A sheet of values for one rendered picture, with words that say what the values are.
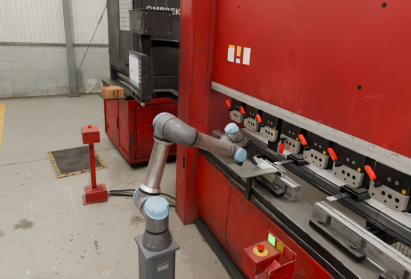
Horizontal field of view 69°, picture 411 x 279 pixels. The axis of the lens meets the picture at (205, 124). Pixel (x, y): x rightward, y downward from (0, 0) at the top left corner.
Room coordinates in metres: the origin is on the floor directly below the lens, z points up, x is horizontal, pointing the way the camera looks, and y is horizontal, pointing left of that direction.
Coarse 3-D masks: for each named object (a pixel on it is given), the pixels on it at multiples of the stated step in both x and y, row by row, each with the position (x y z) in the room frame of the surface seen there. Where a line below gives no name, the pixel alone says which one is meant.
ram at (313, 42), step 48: (240, 0) 2.22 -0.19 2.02; (288, 0) 1.78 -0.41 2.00; (336, 0) 1.48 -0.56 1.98; (384, 0) 1.27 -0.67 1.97; (288, 48) 1.73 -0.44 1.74; (336, 48) 1.43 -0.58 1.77; (384, 48) 1.23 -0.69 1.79; (288, 96) 1.68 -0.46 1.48; (336, 96) 1.39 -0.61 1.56; (384, 96) 1.19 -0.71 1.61; (384, 144) 1.14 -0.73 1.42
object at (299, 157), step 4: (288, 156) 1.91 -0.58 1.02; (292, 156) 1.89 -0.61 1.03; (296, 156) 1.88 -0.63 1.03; (300, 156) 1.88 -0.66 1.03; (284, 160) 1.86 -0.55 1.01; (288, 160) 1.87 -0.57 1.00; (292, 160) 1.87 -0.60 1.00; (296, 160) 1.84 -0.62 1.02; (300, 160) 1.84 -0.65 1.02; (304, 160) 1.84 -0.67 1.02; (276, 164) 1.80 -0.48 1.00; (280, 164) 1.81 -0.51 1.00; (296, 164) 1.84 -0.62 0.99; (300, 164) 1.83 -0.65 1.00; (304, 164) 1.84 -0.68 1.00; (308, 164) 1.86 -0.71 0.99
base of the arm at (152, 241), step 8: (144, 232) 1.26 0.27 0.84; (152, 232) 1.22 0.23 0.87; (160, 232) 1.22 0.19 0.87; (168, 232) 1.27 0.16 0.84; (144, 240) 1.23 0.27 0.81; (152, 240) 1.22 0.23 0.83; (160, 240) 1.22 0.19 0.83; (168, 240) 1.27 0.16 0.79; (152, 248) 1.20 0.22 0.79; (160, 248) 1.21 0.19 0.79
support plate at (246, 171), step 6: (246, 162) 1.81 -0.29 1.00; (234, 168) 1.71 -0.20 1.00; (240, 168) 1.71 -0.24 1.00; (246, 168) 1.72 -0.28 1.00; (252, 168) 1.72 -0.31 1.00; (270, 168) 1.74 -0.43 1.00; (240, 174) 1.63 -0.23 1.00; (246, 174) 1.64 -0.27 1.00; (252, 174) 1.64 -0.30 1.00; (258, 174) 1.65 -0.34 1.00
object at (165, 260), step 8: (136, 240) 1.27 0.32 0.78; (144, 248) 1.22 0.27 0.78; (168, 248) 1.23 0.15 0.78; (176, 248) 1.23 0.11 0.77; (144, 256) 1.17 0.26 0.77; (152, 256) 1.17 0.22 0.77; (160, 256) 1.20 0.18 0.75; (168, 256) 1.22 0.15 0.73; (144, 264) 1.19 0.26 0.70; (152, 264) 1.18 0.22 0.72; (160, 264) 1.20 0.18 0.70; (168, 264) 1.22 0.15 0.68; (144, 272) 1.20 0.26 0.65; (152, 272) 1.18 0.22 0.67; (160, 272) 1.20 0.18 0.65; (168, 272) 1.22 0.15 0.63
